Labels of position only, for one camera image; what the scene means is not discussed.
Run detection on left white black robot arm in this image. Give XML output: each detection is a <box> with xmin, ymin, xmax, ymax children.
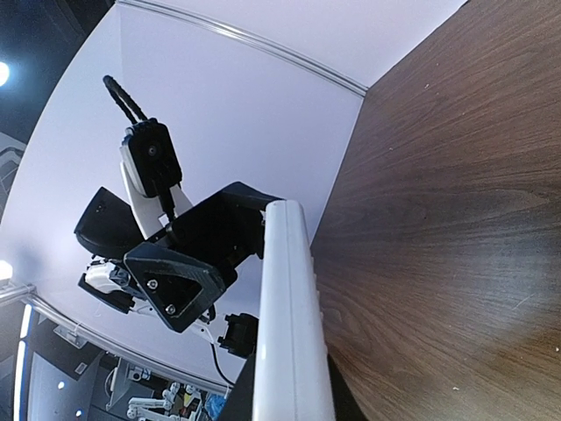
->
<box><xmin>75</xmin><ymin>182</ymin><xmax>275</xmax><ymax>359</ymax></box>

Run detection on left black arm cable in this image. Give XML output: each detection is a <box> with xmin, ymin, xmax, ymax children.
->
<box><xmin>102</xmin><ymin>75</ymin><xmax>150</xmax><ymax>124</ymax></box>

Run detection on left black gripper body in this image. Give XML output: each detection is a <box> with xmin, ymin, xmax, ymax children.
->
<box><xmin>148</xmin><ymin>182</ymin><xmax>279</xmax><ymax>289</ymax></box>

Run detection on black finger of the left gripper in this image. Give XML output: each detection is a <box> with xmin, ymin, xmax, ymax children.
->
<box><xmin>124</xmin><ymin>242</ymin><xmax>226</xmax><ymax>332</ymax></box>

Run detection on white remote control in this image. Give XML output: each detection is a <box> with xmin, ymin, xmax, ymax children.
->
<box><xmin>252</xmin><ymin>200</ymin><xmax>335</xmax><ymax>420</ymax></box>

